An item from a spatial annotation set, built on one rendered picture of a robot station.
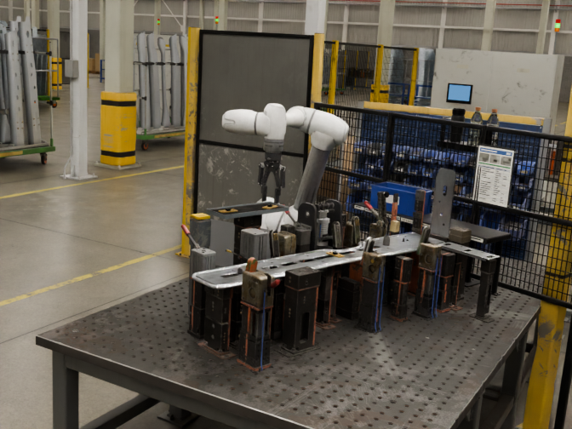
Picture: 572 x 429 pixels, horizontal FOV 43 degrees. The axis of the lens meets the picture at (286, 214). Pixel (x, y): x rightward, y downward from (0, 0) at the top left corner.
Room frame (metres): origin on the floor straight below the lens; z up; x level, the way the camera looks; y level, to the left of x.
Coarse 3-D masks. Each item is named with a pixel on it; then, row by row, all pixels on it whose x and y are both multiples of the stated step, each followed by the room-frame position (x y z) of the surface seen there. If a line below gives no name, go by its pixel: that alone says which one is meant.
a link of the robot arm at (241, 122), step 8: (232, 112) 3.28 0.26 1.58; (240, 112) 3.27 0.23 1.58; (248, 112) 3.27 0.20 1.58; (256, 112) 3.28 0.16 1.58; (288, 112) 3.66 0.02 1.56; (296, 112) 3.67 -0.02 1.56; (224, 120) 3.28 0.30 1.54; (232, 120) 3.26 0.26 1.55; (240, 120) 3.25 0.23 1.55; (248, 120) 3.25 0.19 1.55; (288, 120) 3.56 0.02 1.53; (296, 120) 3.62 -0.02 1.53; (224, 128) 3.29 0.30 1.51; (232, 128) 3.26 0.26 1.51; (240, 128) 3.25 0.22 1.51; (248, 128) 3.25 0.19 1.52
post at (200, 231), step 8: (192, 224) 3.01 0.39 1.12; (200, 224) 2.99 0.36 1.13; (208, 224) 3.02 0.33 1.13; (192, 232) 3.01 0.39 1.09; (200, 232) 2.99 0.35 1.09; (208, 232) 3.02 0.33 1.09; (200, 240) 2.99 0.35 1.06; (208, 240) 3.02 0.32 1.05; (192, 248) 3.02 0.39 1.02; (208, 248) 3.03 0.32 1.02
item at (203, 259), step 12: (192, 252) 2.84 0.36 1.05; (204, 252) 2.81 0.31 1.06; (192, 264) 2.84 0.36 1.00; (204, 264) 2.79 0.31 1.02; (192, 288) 2.84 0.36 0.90; (192, 300) 2.84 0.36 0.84; (204, 300) 2.81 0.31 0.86; (192, 312) 2.83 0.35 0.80; (204, 312) 2.80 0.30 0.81; (192, 324) 2.83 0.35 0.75; (192, 336) 2.81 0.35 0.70
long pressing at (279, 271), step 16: (400, 240) 3.44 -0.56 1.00; (416, 240) 3.46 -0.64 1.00; (432, 240) 3.48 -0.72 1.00; (288, 256) 3.03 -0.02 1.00; (304, 256) 3.05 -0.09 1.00; (320, 256) 3.07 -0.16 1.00; (352, 256) 3.10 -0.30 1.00; (208, 272) 2.74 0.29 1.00; (224, 272) 2.75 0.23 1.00; (272, 272) 2.79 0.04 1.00; (224, 288) 2.59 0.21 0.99
